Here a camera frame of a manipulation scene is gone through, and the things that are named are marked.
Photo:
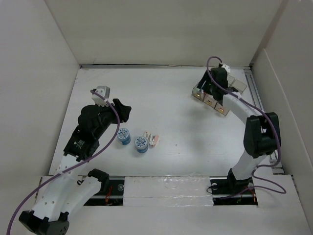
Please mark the pink mini stapler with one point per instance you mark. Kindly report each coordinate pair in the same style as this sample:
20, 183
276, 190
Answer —
153, 140

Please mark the front black mounting rail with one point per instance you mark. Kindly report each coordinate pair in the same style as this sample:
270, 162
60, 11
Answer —
113, 195

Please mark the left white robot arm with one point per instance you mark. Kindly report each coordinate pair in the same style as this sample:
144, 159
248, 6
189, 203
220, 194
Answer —
62, 197

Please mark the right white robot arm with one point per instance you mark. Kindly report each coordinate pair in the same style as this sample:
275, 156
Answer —
239, 178

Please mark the right blue slime jar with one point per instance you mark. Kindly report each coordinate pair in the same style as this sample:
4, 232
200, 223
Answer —
141, 144

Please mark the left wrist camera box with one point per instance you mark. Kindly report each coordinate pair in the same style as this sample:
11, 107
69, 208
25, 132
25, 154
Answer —
100, 95

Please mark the clear organizer bin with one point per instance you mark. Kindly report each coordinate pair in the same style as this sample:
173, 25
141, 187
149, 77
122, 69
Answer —
233, 83
198, 93
209, 100

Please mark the middle clear organizer bin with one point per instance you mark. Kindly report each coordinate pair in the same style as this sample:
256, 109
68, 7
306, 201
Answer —
209, 100

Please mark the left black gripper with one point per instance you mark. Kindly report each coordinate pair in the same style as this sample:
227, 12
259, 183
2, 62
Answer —
123, 114

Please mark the right clear organizer bin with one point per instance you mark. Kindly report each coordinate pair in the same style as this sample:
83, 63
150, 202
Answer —
233, 83

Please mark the aluminium rail back edge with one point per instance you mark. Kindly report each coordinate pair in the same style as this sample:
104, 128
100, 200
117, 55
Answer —
133, 66

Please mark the left blue slime jar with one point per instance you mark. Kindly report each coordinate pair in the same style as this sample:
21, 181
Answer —
123, 136

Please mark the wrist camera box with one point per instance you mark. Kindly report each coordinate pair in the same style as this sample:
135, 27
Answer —
100, 95
226, 67

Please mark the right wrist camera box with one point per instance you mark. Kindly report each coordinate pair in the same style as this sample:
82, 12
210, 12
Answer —
226, 67

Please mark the white staple box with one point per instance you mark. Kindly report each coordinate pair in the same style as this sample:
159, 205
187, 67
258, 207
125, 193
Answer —
147, 135

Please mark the blue slime jar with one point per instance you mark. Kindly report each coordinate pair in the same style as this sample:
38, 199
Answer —
123, 136
141, 144

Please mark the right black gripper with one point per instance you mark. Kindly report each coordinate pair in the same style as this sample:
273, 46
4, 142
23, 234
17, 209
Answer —
205, 77

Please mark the left clear organizer bin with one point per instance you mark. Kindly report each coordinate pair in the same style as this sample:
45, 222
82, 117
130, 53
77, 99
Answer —
198, 93

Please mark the yellow highlighter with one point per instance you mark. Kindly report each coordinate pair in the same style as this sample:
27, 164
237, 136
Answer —
202, 88

